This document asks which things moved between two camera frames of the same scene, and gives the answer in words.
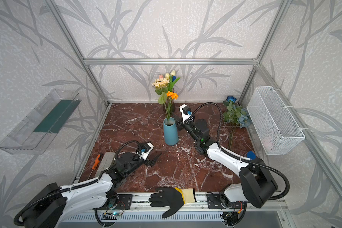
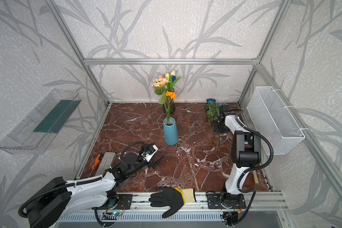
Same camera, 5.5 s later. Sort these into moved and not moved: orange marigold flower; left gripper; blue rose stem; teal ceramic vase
Moved: blue rose stem
Not moved: orange marigold flower; left gripper; teal ceramic vase
